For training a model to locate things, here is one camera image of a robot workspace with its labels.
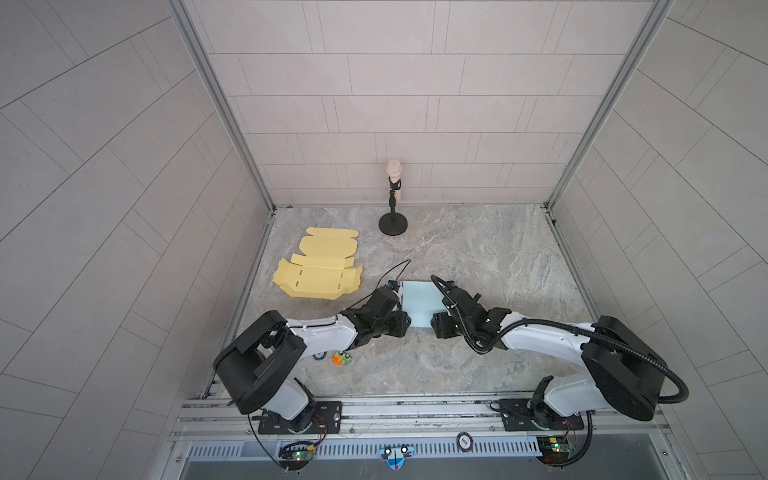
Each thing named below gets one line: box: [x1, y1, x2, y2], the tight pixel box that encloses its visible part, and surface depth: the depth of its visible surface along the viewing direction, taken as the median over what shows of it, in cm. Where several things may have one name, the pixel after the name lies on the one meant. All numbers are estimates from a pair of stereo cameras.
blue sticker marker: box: [379, 446, 415, 471], surface depth 67 cm
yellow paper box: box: [273, 228, 363, 300], surface depth 99 cm
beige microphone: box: [386, 159, 403, 202], surface depth 93 cm
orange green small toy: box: [332, 352, 353, 366], surface depth 80 cm
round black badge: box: [456, 432, 474, 453], surface depth 69 cm
